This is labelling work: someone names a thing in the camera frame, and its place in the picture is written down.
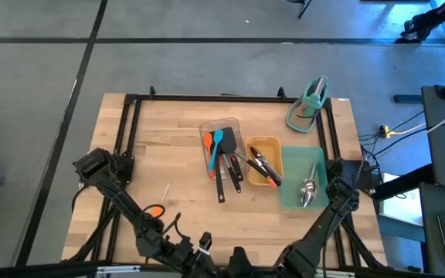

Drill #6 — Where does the black frame beam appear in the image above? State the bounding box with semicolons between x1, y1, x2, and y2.
0;260;366;278

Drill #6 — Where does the teal silicone spatula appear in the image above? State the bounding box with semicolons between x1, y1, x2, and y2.
208;129;225;173

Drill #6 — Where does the white panel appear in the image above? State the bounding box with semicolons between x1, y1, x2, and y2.
379;172;420;229

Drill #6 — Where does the black aluminium table frame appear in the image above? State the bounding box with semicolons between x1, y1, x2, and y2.
60;85;389;271

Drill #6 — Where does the blue-grey desk foot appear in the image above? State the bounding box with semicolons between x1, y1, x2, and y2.
393;93;424;104

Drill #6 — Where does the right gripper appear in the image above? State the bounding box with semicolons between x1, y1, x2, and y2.
228;241;316;273

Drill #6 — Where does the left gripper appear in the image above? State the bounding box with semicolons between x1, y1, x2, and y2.
175;231;218;276

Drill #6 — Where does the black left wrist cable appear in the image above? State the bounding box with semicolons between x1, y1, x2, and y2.
139;203;182;237

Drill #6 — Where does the short black red-marked utensil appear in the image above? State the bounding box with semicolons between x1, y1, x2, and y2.
229;154;245;182

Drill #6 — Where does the knife white orange handle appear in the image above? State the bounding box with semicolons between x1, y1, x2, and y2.
255;158;278;189

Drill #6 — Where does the small white orange utensil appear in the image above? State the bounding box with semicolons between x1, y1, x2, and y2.
151;181;172;217

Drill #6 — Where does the black chair base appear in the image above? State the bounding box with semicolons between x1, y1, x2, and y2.
287;0;313;19

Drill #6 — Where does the yellow plastic bin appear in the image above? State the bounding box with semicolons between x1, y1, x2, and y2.
244;135;284;187

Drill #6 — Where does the black slotted spoon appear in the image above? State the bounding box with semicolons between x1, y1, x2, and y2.
214;152;226;204

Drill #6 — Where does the black slotted turner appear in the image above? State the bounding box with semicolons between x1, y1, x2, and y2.
222;152;243;194

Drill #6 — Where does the long orange spatula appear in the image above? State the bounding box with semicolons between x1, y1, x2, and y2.
202;132;214;158

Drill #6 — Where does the teal plastic tray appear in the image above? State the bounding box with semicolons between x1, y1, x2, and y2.
279;145;330;211

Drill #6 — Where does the person's leg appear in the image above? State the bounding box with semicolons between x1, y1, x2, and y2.
396;0;445;43

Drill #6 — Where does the yellow cable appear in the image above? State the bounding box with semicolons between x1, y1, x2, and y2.
379;122;427;139

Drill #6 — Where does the clear plastic bin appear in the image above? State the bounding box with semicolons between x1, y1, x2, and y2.
199;117;251;181

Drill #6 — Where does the steel scoop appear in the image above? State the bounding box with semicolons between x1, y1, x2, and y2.
299;164;319;209

